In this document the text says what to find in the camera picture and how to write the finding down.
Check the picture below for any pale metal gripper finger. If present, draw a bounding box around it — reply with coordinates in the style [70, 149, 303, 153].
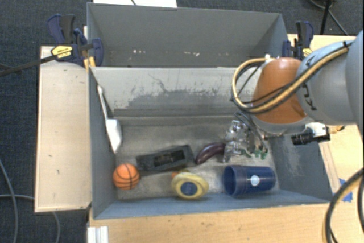
[222, 141, 241, 163]
[226, 119, 242, 142]

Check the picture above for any pale wood board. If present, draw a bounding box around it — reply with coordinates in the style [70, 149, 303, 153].
[34, 45, 93, 213]

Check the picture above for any purple toy eggplant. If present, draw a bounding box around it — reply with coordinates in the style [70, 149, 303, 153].
[194, 142, 227, 166]

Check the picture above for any orange basketball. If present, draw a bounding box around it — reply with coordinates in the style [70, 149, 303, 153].
[112, 162, 141, 191]

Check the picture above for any dark blue cup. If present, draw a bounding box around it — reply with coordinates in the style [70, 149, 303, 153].
[222, 164, 277, 198]

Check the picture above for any grey metal bin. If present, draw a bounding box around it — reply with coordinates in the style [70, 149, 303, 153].
[86, 2, 334, 220]

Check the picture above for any black cylinder on white bracket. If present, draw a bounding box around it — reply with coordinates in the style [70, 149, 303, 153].
[291, 121, 332, 146]

